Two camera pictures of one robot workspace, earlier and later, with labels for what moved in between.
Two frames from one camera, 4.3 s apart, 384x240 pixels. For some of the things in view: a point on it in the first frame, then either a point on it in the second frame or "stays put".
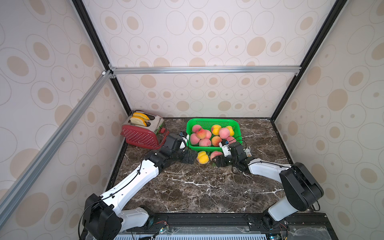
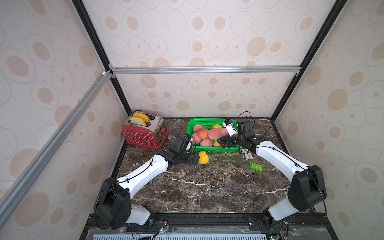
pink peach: (214, 154) to (214, 134)
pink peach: (204, 142) stays put
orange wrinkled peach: (201, 133) stays put
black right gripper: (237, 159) to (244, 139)
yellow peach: (202, 157) stays put
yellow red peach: (215, 129) stays put
